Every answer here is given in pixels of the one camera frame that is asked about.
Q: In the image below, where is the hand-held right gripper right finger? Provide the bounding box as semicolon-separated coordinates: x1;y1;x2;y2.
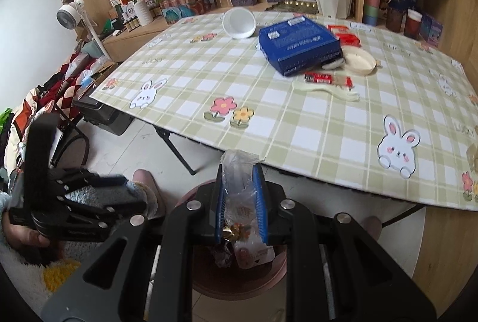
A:
252;163;438;322

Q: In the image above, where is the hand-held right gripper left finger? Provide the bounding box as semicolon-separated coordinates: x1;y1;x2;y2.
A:
41;163;227;322

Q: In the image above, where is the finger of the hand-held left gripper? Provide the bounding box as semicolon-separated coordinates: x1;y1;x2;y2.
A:
48;169;130;194
33;199;148;243

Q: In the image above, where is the gold foil wrapper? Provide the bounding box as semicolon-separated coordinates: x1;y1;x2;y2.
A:
222;222;244;243

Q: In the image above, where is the clear plastic wrapper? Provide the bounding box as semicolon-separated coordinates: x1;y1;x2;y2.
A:
220;149;276;267

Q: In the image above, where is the blue carton box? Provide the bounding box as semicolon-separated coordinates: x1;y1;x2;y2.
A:
258;16;344;77

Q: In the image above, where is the white paper cup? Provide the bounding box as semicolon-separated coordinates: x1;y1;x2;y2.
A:
223;7;258;41

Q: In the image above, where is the person's left hand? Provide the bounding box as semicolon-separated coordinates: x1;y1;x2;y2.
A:
1;213;50;250

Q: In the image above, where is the blue fuzzy pajama leg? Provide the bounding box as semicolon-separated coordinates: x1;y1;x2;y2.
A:
66;181;158;219

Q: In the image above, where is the black metal chair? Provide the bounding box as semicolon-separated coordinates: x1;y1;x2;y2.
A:
48;101;91;174

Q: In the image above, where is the pink slipper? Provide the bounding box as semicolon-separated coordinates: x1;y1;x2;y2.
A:
360;215;384;242
132;168;167;219

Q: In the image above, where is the black plastic case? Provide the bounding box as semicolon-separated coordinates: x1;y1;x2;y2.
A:
72;94;135;136

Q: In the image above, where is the red argyle blanket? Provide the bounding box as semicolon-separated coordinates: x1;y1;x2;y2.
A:
0;51;98;174

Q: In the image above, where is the white yellow shaggy rug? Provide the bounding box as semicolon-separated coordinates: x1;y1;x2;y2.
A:
0;239;82;322

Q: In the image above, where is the brown cardboard box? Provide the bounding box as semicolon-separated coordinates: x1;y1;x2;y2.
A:
91;60;117;84

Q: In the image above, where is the cream plastic spork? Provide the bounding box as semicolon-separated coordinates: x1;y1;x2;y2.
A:
292;79;360;102

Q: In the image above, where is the white desk fan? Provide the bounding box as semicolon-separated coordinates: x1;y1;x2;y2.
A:
56;0;107;59

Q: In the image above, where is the low wooden cabinet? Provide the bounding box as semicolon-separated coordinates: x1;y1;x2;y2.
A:
74;2;360;63

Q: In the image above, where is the red chopstick packet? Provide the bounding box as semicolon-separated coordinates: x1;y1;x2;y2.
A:
304;72;354;88

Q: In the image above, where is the row of small bottles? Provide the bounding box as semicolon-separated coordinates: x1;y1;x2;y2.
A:
119;17;141;33

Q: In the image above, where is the white ribbed vase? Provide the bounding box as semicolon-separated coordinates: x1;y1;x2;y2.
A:
133;0;154;27

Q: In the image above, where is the cream round lid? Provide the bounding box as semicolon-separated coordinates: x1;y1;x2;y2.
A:
341;45;377;76

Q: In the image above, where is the red cigarette pack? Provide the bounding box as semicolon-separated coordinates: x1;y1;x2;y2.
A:
327;24;362;48

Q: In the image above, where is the colourful tin planter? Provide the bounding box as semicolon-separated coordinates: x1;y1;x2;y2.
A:
160;0;212;26

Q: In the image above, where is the green gold leaf tray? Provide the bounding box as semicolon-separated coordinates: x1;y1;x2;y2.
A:
266;0;318;15

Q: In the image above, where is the large clear plastic scrap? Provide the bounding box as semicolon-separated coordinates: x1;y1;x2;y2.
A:
466;144;478;174

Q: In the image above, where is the brown plastic cup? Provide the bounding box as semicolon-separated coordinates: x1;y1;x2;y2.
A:
385;7;406;33

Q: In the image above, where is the red drink cup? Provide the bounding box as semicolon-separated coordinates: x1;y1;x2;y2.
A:
403;8;423;41

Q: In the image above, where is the small purple box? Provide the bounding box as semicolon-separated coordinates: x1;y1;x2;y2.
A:
420;12;445;46

